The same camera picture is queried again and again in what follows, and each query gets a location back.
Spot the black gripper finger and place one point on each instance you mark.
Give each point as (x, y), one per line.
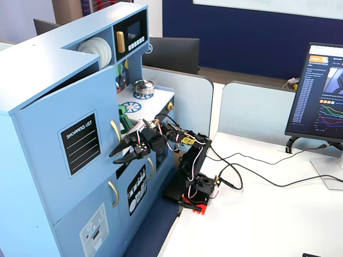
(122, 148)
(126, 159)

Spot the blue shopping list cabinet door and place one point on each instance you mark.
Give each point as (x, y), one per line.
(40, 160)

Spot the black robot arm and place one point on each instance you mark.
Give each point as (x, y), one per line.
(197, 158)

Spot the blue oven door with window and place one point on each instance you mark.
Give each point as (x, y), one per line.
(160, 162)

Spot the blue dishwasher door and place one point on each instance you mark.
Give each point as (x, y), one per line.
(123, 208)

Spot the blue ice dispenser fridge door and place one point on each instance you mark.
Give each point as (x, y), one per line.
(77, 214)

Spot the green plastic pot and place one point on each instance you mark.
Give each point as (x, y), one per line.
(125, 120)

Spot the gold stove knob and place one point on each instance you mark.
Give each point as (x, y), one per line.
(170, 106)

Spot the light grey desk divider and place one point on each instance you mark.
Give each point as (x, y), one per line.
(187, 107)
(254, 107)

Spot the steel pot with lid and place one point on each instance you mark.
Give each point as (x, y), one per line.
(144, 87)

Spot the black monitor back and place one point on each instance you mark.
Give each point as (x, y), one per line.
(174, 53)

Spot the black toy microwave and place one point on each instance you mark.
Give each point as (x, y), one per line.
(143, 29)

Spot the blue toy kitchen body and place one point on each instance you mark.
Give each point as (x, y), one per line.
(32, 67)

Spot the dark monitor back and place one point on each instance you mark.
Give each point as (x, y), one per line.
(44, 26)

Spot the yellow and white small items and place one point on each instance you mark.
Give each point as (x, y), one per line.
(292, 83)

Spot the lit computer monitor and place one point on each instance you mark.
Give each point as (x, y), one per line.
(313, 93)

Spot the white monitor stand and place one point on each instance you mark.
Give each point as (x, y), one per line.
(329, 171)

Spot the black monitor bracket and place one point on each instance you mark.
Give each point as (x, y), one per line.
(290, 146)

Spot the white wall board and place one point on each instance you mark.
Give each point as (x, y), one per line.
(268, 6)

